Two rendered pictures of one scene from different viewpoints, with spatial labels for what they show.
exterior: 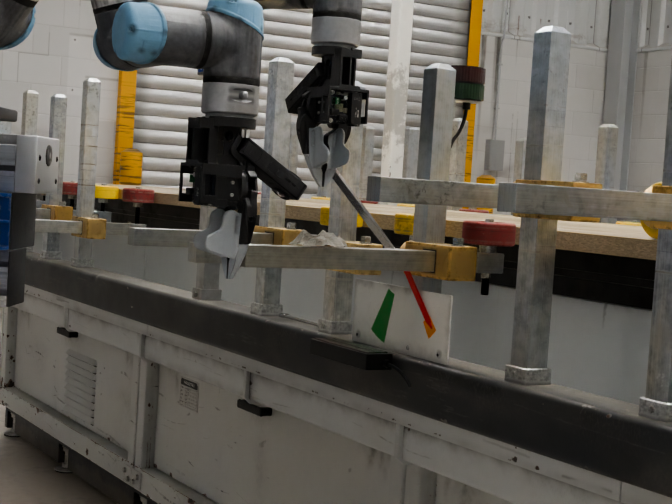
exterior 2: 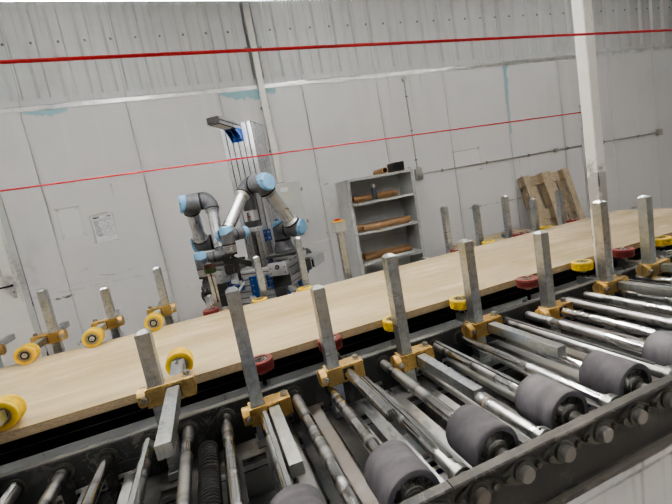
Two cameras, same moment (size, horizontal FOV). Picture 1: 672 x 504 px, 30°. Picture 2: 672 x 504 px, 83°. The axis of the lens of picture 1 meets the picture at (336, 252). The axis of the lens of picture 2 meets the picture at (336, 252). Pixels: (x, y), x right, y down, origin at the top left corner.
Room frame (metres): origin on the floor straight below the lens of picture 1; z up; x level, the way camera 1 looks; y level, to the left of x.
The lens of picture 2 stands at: (2.99, -1.95, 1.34)
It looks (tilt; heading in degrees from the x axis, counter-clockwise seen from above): 8 degrees down; 103
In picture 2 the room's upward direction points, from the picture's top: 10 degrees counter-clockwise
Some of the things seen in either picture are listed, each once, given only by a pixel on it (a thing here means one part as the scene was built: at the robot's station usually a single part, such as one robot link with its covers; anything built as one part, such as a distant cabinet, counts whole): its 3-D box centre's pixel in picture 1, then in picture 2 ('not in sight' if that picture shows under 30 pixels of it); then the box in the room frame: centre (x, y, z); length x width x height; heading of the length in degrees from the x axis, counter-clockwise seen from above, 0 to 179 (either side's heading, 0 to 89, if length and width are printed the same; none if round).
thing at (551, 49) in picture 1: (540, 208); (167, 311); (1.67, -0.27, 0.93); 0.04 x 0.04 x 0.48; 31
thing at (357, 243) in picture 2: not in sight; (383, 236); (2.52, 2.96, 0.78); 0.90 x 0.45 x 1.55; 28
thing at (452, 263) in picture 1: (437, 260); not in sight; (1.86, -0.15, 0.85); 0.14 x 0.06 x 0.05; 31
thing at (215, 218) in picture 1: (214, 242); not in sight; (1.67, 0.16, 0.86); 0.06 x 0.03 x 0.09; 121
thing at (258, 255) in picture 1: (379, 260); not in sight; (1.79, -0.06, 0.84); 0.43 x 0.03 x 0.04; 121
